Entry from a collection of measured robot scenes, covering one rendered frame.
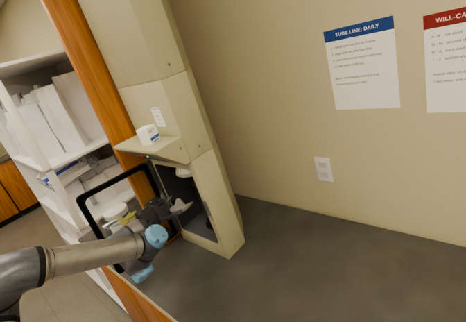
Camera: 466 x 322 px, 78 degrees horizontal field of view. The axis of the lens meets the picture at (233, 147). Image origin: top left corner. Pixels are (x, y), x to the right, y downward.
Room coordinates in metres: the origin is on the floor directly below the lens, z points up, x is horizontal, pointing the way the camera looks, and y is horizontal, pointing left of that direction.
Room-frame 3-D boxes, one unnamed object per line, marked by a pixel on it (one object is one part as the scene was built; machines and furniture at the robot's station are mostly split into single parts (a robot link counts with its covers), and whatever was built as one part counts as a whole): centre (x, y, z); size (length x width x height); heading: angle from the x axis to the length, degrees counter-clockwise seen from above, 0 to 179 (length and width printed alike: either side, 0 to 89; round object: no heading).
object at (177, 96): (1.17, 0.17, 1.33); 0.32 x 0.25 x 0.77; 42
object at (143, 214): (0.99, 0.37, 1.24); 0.12 x 0.08 x 0.09; 132
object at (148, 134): (1.01, 0.27, 1.54); 0.05 x 0.05 x 0.06; 60
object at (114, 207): (1.11, 0.51, 1.19); 0.30 x 0.01 x 0.40; 122
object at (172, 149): (1.05, 0.31, 1.46); 0.32 x 0.11 x 0.10; 42
